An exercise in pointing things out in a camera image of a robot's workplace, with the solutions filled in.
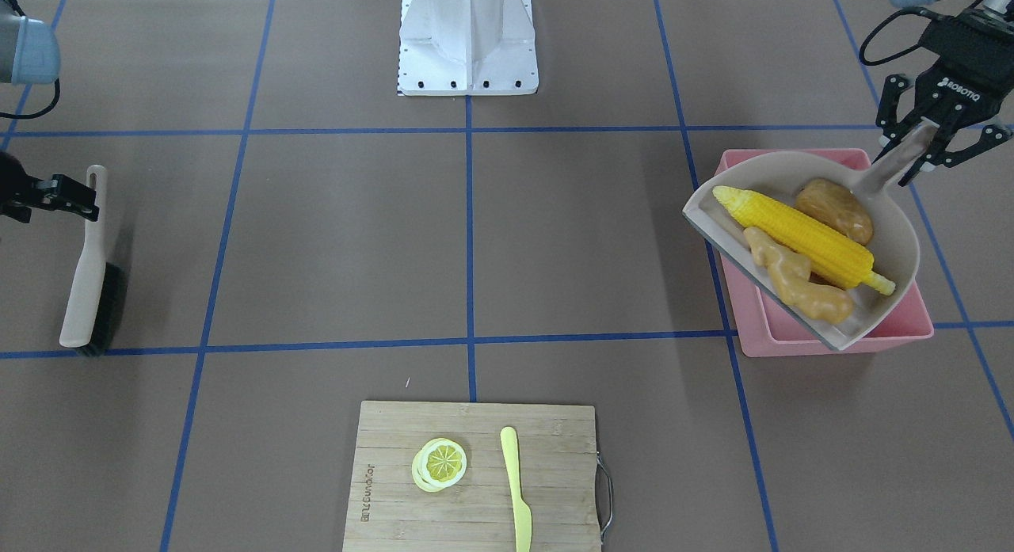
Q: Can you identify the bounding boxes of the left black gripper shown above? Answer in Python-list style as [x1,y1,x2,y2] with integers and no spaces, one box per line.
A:
[875,10,1013,187]

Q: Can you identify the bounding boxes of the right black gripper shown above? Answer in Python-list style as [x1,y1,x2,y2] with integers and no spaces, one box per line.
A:
[1,151,99,223]

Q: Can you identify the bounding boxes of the brown toy potato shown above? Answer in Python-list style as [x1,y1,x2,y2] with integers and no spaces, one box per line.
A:
[794,179,875,246]

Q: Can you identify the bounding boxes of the beige hand brush black bristles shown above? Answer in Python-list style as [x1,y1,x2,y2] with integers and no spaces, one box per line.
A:
[60,165,127,357]

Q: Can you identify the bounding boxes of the beige plastic dustpan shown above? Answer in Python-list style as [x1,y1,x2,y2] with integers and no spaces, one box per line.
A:
[682,118,943,352]

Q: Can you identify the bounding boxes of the yellow toy corn cob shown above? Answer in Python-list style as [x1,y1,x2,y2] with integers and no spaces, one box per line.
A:
[712,186,897,296]

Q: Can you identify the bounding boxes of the tan toy ginger root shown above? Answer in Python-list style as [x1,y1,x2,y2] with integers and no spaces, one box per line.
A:
[743,227,855,324]

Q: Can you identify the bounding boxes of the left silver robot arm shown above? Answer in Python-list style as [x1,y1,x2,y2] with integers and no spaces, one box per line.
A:
[875,0,1013,186]

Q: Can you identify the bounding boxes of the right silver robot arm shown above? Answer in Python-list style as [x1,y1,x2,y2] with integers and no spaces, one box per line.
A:
[1,0,99,224]

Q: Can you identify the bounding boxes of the pink plastic bin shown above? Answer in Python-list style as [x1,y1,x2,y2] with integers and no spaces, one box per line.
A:
[706,148,935,358]

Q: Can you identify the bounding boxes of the bamboo cutting board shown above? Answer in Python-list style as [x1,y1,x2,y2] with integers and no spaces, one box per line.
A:
[341,401,604,551]

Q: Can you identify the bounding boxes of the yellow toy lemon slices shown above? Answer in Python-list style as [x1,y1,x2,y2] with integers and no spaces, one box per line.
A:
[410,439,468,492]

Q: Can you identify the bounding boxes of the yellow plastic knife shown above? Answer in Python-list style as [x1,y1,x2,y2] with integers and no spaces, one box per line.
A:
[500,426,533,551]

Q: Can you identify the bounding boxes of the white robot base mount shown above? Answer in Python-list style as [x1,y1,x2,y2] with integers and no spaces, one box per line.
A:
[396,0,539,97]

